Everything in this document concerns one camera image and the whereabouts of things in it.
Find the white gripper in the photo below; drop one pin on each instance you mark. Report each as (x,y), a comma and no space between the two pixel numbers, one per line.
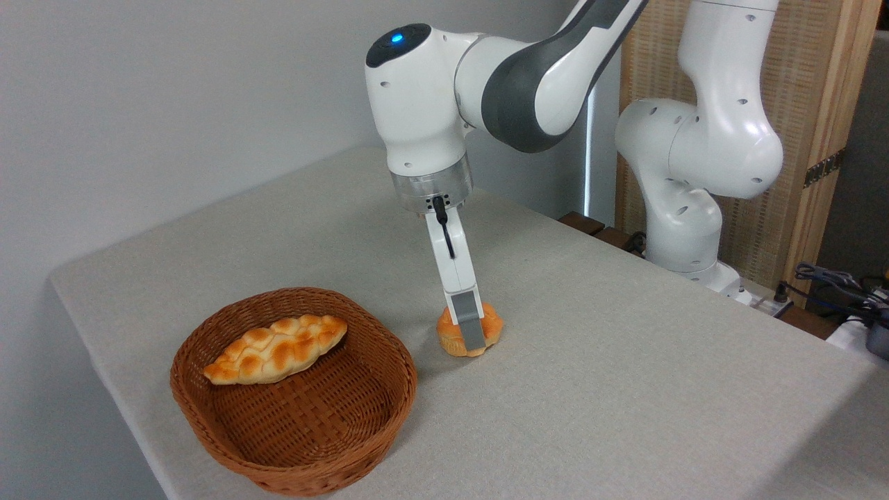
(460,271)

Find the round orange bread bun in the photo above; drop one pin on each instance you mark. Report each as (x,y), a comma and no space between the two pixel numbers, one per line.
(450,337)

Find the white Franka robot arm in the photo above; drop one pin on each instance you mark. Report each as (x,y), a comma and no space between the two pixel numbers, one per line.
(417,104)

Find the brown woven wicker basket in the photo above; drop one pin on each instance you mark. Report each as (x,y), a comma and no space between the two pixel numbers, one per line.
(312,423)

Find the long braided bread loaf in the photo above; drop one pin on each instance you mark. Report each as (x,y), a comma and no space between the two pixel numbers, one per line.
(278,349)

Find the dark wooden base board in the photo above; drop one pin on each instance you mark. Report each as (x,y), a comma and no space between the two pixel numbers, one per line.
(590,226)

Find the grey tablecloth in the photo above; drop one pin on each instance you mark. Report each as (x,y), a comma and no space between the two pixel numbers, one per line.
(611,389)

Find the metal screen hinge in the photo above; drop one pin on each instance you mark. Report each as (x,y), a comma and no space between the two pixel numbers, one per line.
(824,168)

